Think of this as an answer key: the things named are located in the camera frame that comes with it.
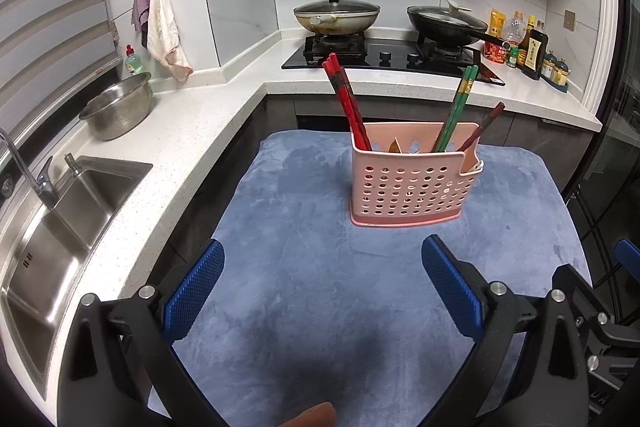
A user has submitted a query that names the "beige wok with lid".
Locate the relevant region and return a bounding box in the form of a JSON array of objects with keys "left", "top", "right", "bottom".
[{"left": 293, "top": 0, "right": 381, "bottom": 36}]

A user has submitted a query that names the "green seasoning jars tray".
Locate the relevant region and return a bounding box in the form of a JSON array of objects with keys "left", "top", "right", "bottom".
[{"left": 540, "top": 50, "right": 570, "bottom": 93}]

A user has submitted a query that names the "dark soy sauce bottle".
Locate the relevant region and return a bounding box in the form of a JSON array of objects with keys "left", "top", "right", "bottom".
[{"left": 516, "top": 20, "right": 549, "bottom": 80}]

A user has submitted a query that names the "green dish soap bottle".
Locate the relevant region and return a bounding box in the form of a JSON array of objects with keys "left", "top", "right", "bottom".
[{"left": 125, "top": 44, "right": 145, "bottom": 76}]

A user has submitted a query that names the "white hanging towel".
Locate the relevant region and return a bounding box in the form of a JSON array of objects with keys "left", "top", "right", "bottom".
[{"left": 146, "top": 0, "right": 193, "bottom": 83}]

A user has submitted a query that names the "black frying pan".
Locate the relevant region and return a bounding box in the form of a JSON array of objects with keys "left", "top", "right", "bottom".
[{"left": 407, "top": 2, "right": 496, "bottom": 53}]

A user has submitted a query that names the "window blind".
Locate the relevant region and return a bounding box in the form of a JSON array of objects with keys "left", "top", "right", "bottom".
[{"left": 1, "top": 0, "right": 119, "bottom": 142}]

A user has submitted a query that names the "stainless steel sink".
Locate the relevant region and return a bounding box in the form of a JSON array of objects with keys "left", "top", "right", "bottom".
[{"left": 1, "top": 154, "right": 152, "bottom": 395}]

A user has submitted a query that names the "chrome faucet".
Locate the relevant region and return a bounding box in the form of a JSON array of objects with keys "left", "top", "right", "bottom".
[{"left": 0, "top": 129, "right": 58, "bottom": 209}]

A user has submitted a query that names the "stainless steel bowl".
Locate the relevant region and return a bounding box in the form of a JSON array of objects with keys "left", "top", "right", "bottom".
[{"left": 79, "top": 72, "right": 154, "bottom": 141}]

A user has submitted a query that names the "blue-grey table mat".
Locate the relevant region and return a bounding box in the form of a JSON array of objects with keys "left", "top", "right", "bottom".
[{"left": 174, "top": 130, "right": 588, "bottom": 426}]

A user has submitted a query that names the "black gas stove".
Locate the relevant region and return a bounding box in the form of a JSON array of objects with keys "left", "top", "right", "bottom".
[{"left": 282, "top": 34, "right": 506, "bottom": 87}]

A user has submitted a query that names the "green chopstick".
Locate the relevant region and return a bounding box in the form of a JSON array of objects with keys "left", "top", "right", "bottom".
[
  {"left": 437, "top": 65, "right": 478, "bottom": 153},
  {"left": 432, "top": 66, "right": 477, "bottom": 153}
]

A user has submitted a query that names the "purple hanging cloth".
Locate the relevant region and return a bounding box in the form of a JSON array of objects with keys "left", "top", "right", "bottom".
[{"left": 131, "top": 0, "right": 151, "bottom": 48}]

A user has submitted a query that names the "orange seasoning packet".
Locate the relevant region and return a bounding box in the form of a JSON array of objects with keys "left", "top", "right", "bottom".
[{"left": 483, "top": 9, "right": 510, "bottom": 64}]

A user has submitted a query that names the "clear oil bottle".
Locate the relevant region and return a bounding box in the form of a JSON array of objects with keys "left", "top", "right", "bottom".
[{"left": 501, "top": 11, "right": 526, "bottom": 61}]

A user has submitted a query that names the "left hand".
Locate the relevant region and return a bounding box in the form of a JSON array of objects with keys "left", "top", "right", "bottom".
[{"left": 280, "top": 402, "right": 336, "bottom": 427}]

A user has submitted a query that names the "pink plastic utensil basket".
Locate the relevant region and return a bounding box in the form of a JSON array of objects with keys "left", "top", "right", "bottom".
[{"left": 349, "top": 121, "right": 484, "bottom": 228}]

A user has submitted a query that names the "dark red chopstick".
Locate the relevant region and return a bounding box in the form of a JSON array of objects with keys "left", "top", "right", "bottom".
[{"left": 458, "top": 102, "right": 506, "bottom": 152}]

